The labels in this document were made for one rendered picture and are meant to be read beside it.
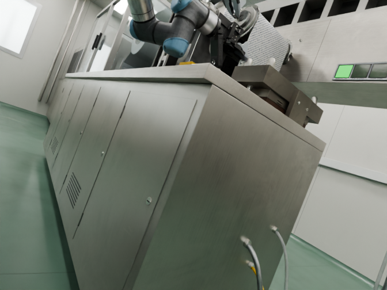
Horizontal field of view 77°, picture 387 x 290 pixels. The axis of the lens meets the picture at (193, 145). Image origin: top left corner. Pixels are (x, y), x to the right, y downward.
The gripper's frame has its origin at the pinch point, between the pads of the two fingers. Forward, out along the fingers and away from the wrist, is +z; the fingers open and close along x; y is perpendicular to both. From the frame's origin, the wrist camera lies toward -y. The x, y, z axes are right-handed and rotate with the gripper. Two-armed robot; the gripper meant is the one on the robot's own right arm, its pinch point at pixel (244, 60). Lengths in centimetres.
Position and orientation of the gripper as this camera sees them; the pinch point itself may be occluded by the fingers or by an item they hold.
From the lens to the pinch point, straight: 104.8
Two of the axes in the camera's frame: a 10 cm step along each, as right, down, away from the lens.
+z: 7.5, 2.9, 6.0
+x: -5.5, -2.3, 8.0
